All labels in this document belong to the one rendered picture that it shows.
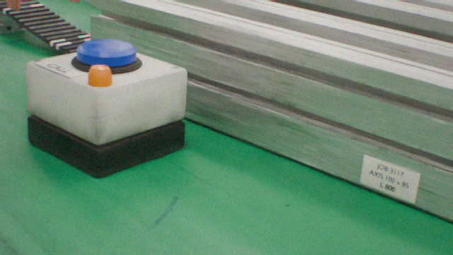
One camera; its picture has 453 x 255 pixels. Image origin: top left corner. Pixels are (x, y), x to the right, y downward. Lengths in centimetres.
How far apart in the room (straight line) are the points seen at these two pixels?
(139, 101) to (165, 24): 11
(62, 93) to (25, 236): 11
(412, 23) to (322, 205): 25
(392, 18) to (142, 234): 34
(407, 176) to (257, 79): 13
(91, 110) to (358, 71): 17
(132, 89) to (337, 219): 15
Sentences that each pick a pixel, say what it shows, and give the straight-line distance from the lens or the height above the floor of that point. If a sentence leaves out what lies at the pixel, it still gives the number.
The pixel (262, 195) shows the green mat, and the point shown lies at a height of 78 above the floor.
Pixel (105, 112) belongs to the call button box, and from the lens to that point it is 43.
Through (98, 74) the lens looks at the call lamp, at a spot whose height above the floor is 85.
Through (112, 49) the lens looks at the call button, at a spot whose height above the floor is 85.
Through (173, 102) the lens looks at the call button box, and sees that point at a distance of 47.
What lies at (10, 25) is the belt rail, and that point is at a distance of 81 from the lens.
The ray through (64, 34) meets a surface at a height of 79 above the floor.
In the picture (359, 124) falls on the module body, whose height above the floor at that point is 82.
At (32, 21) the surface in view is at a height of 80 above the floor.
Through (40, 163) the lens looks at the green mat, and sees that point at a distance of 47.
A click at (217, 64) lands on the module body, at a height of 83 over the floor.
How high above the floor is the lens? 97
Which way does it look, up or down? 21 degrees down
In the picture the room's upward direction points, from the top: 4 degrees clockwise
